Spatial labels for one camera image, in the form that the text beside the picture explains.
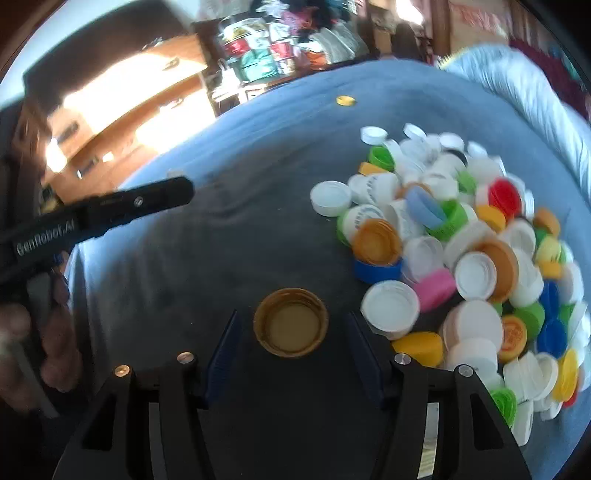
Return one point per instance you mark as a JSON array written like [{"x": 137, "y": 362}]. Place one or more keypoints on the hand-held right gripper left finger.
[{"x": 226, "y": 355}]

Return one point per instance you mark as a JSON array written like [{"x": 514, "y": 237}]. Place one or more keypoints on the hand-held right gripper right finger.
[{"x": 364, "y": 355}]

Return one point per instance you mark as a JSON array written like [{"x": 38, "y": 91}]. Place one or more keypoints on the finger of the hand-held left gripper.
[{"x": 138, "y": 201}]

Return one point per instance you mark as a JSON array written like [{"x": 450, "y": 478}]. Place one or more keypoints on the brown bottle cap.
[{"x": 291, "y": 322}]

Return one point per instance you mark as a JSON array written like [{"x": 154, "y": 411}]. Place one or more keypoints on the pile of mixed bottle caps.
[{"x": 475, "y": 277}]

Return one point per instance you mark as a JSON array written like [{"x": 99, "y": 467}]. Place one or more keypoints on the person's left hand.
[{"x": 57, "y": 332}]

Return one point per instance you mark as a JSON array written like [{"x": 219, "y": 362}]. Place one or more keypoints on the wooden dresser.
[{"x": 138, "y": 115}]

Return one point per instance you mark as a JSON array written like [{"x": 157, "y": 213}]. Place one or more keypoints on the blue bed sheet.
[{"x": 231, "y": 184}]

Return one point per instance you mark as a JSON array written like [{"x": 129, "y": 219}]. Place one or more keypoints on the heap of colourful bags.
[{"x": 258, "y": 50}]

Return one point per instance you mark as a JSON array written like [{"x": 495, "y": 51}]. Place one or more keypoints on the small yellow bottle cap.
[{"x": 345, "y": 100}]

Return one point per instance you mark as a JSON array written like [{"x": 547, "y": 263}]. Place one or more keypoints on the light blue duvet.
[{"x": 508, "y": 78}]

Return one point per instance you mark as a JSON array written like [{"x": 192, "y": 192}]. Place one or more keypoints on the dark red cloth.
[{"x": 545, "y": 69}]

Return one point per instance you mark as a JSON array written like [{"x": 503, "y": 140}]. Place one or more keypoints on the cardboard box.
[{"x": 480, "y": 18}]

